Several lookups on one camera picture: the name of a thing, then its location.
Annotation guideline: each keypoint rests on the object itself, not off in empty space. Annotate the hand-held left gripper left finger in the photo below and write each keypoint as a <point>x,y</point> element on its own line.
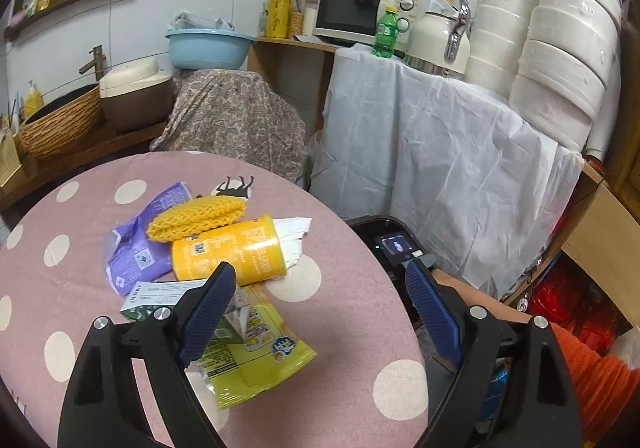
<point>207,313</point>

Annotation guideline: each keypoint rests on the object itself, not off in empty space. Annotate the white paper wrapper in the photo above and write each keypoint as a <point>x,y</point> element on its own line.
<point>291,238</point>

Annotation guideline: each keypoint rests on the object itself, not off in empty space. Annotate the grey plastic bag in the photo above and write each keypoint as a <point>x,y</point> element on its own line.
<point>200,22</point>

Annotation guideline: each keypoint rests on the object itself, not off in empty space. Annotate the yellow-green snack bag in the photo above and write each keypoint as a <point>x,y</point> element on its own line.
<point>270,343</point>

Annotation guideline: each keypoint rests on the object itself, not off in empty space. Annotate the dark wooden counter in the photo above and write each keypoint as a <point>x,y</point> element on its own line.
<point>60,173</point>

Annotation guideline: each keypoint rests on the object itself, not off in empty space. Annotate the white green milk carton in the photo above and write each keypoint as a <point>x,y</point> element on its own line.
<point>150,295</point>

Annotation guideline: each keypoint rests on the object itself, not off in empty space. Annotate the yellow foam fruit net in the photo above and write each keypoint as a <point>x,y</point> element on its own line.
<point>195,218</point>

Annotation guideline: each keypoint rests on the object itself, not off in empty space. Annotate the red plastic bag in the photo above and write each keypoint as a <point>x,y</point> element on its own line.
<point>565,298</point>

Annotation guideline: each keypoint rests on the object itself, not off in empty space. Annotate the glass jar with wooden lid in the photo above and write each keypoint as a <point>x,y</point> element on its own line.
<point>298,15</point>

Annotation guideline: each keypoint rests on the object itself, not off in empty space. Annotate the tall yellow canister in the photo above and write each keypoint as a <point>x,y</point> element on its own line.
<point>281,3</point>

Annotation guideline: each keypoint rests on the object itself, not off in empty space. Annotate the light blue basin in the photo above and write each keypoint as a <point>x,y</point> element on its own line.
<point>207,50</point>

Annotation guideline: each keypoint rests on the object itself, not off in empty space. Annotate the floral paisley cloth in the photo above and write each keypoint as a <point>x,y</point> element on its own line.
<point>225,118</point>

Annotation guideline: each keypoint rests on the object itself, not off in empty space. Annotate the woven basket sink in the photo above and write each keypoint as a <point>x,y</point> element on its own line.
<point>65,125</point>

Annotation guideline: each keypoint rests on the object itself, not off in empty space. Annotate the cream kettle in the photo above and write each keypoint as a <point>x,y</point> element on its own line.
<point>430,38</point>

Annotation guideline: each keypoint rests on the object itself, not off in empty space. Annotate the white sheet cloth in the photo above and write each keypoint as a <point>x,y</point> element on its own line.
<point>450,153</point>

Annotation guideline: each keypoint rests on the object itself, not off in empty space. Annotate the beige perforated utensil holder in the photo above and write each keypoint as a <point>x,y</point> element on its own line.
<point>9,160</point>

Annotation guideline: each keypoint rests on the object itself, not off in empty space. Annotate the bronze faucet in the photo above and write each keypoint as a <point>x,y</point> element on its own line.
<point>96,59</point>

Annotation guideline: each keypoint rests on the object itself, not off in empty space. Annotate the purple tissue packet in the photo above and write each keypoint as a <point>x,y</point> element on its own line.
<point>135,258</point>

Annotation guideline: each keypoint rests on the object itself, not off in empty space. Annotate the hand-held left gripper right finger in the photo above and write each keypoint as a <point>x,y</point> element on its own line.
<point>432,313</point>

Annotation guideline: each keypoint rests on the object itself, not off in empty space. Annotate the yellow cylindrical can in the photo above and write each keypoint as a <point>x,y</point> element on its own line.
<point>225,253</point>

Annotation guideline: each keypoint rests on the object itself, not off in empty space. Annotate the black trash bin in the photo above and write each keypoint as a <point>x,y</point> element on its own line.
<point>365,233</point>

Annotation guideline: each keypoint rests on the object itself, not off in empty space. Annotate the brown and cream rice cooker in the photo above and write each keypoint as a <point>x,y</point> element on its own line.
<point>135,98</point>

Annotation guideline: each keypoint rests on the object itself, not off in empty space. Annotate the stack of large white bowls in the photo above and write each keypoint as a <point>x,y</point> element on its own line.
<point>565,53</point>

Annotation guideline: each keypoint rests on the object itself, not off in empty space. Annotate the wooden cabinet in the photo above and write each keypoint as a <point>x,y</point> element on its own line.
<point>290,73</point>

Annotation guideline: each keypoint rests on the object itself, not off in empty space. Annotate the yellow soap bottle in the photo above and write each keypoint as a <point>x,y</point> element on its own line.
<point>34,103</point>

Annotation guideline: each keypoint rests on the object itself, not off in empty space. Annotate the green plastic bottle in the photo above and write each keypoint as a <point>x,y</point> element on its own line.
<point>385,35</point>

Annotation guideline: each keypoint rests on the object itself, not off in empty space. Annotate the white microwave oven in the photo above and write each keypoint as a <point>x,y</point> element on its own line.
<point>350,8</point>

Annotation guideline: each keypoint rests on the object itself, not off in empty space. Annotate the orange cloth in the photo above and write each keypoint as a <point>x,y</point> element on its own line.
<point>600,378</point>

